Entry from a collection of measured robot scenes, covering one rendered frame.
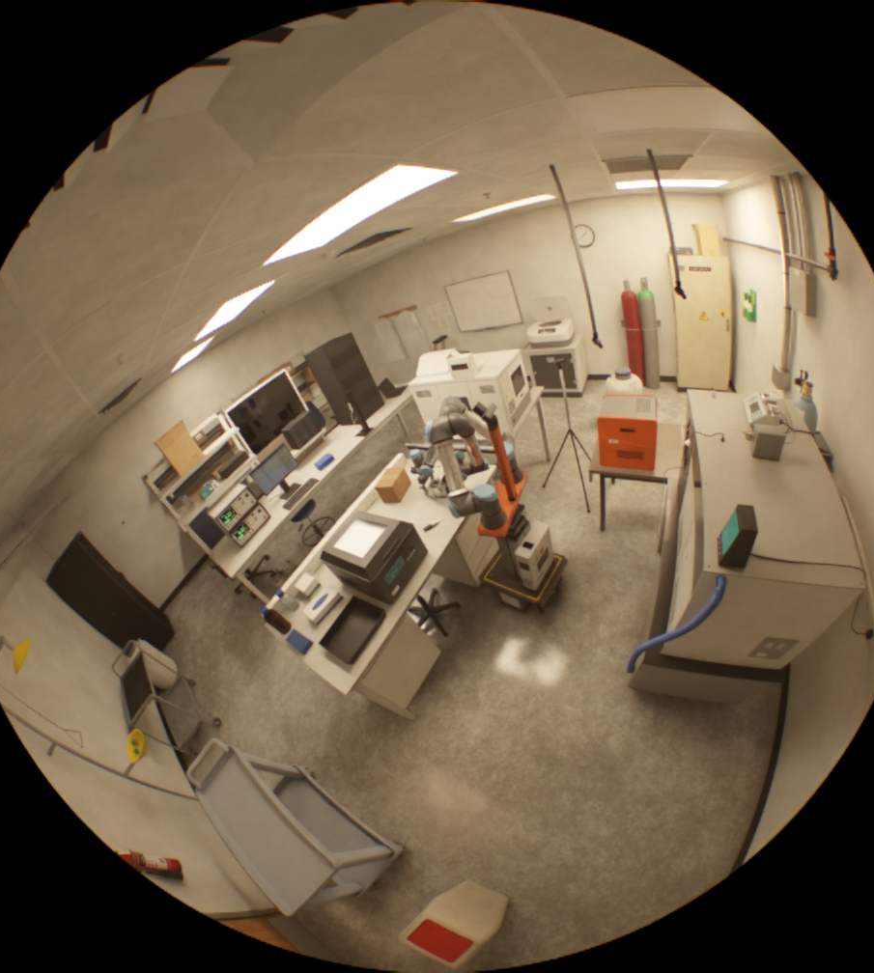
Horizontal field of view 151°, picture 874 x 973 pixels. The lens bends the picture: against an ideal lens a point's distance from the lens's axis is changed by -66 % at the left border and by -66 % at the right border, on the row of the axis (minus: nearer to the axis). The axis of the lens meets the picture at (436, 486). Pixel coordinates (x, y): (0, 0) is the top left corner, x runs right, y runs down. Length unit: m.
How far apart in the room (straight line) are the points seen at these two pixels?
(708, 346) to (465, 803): 5.35
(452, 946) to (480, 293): 6.66
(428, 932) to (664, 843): 1.35
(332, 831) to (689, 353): 6.04
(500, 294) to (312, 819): 6.43
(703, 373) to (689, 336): 0.57
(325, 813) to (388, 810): 0.42
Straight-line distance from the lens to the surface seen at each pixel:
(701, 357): 5.06
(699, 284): 4.81
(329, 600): 2.05
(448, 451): 1.70
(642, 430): 2.36
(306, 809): 2.74
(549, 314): 5.24
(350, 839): 2.55
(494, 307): 5.63
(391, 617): 1.84
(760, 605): 1.32
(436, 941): 1.95
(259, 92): 0.71
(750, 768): 2.64
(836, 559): 1.40
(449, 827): 2.46
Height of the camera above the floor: 2.32
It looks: 36 degrees down
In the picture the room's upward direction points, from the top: 24 degrees counter-clockwise
